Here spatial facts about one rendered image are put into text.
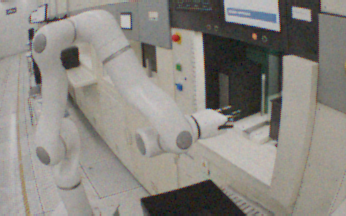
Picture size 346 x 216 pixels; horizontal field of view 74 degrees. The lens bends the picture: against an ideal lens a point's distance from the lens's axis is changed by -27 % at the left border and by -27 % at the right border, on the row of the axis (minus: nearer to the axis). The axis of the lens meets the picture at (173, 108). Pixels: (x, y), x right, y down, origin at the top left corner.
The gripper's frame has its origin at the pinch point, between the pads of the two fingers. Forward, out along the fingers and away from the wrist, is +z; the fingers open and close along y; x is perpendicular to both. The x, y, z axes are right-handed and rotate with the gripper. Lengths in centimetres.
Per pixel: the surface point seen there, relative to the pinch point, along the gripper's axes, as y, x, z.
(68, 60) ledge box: -289, -27, 0
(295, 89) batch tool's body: 20.3, 12.1, 9.9
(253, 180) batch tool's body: 0.7, -34.2, 15.0
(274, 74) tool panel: -59, -17, 97
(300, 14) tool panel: 19.4, 35.4, 14.8
